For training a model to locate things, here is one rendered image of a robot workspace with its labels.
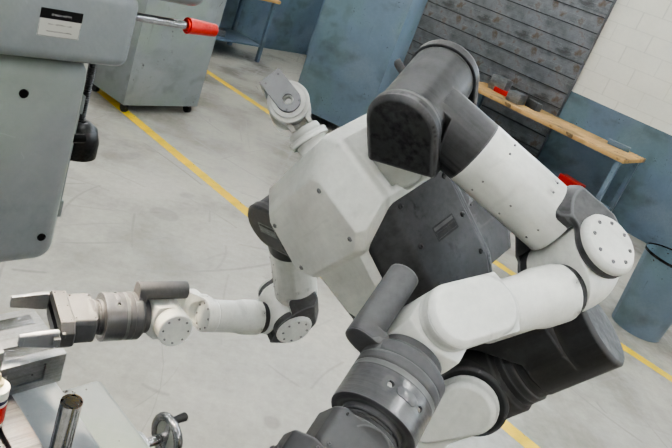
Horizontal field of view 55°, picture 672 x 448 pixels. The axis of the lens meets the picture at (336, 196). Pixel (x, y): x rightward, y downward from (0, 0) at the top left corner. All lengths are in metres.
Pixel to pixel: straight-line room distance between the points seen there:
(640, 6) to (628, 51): 0.51
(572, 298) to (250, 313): 0.73
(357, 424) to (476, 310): 0.16
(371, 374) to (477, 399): 0.37
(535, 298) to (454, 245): 0.21
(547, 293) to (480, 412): 0.26
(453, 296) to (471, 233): 0.32
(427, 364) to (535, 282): 0.20
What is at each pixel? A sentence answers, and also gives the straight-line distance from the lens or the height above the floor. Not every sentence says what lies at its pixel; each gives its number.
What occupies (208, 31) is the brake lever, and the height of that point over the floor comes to 1.70.
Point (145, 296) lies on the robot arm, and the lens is 1.23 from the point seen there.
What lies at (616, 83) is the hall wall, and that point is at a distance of 8.27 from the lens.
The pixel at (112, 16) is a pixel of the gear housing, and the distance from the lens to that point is 0.90.
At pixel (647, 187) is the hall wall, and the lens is 8.13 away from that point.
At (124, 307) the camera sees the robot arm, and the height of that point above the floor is 1.18.
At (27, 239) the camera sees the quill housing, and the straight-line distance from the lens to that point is 1.02.
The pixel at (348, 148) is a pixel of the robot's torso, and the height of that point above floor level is 1.64.
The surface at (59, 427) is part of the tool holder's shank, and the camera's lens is 0.81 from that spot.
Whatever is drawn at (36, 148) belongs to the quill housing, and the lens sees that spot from 0.95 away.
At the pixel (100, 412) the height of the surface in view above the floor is 0.76.
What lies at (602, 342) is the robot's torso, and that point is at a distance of 0.93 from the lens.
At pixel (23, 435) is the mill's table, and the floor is 0.96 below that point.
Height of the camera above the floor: 1.88
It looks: 21 degrees down
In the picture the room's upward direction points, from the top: 21 degrees clockwise
